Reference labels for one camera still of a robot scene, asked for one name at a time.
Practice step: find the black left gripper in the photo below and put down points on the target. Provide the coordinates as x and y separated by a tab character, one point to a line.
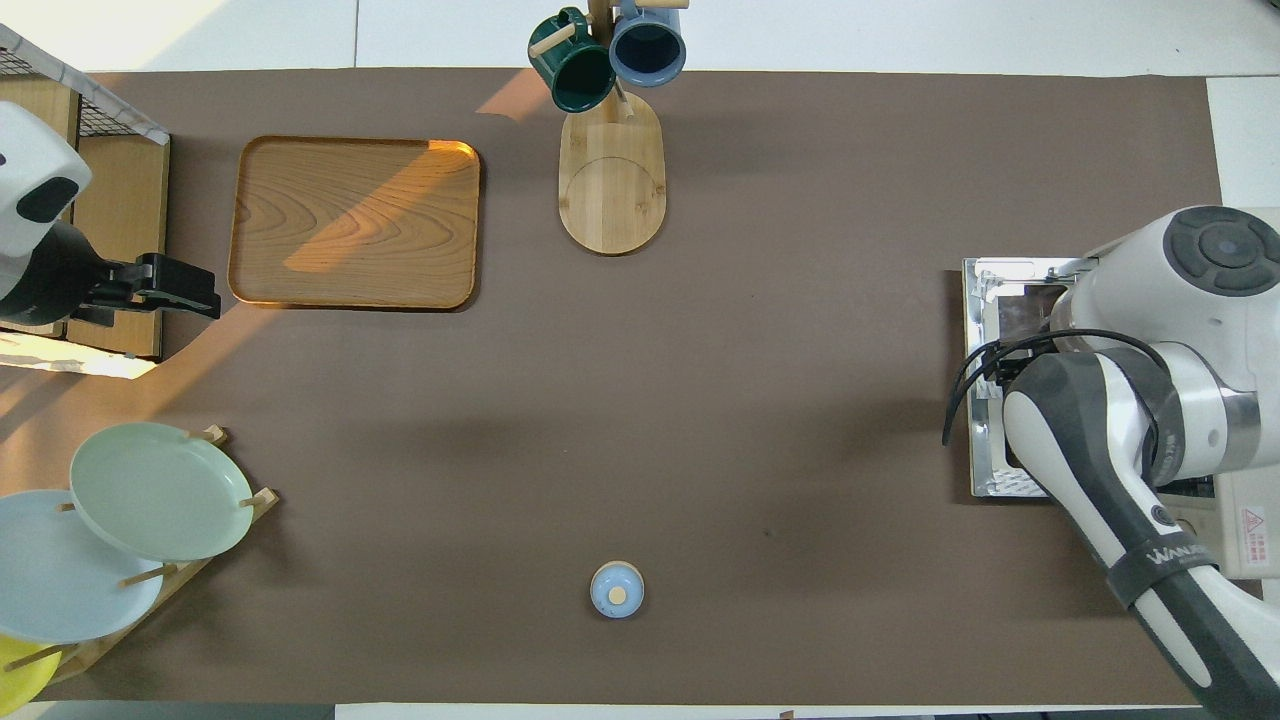
50	280

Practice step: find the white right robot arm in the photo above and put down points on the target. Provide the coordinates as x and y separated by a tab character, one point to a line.
1200	320

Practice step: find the white toaster oven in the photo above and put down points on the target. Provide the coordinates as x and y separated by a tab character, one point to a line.
1240	530

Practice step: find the wooden stepped shelf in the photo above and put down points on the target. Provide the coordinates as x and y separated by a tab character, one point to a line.
120	200

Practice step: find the wooden serving tray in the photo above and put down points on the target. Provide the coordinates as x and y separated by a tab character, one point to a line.
350	220

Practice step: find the pale green plate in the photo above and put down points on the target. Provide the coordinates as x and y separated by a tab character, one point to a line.
160	490

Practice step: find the light blue racked plate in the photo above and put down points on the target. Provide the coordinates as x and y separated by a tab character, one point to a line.
60	590

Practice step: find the wooden plate rack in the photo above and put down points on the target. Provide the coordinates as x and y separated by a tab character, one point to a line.
100	650

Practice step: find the yellow plate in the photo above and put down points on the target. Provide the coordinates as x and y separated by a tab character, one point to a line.
20	680

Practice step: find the wooden mug tree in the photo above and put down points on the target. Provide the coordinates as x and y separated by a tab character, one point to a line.
610	200

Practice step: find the dark green mug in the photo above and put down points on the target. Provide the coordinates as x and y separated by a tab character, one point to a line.
580	75

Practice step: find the blue mug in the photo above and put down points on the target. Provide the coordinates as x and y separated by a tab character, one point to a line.
648	45

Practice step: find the small blue call bell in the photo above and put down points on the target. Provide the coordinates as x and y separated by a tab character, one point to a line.
617	590

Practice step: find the brown table mat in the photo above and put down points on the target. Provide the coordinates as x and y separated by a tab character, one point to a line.
750	350

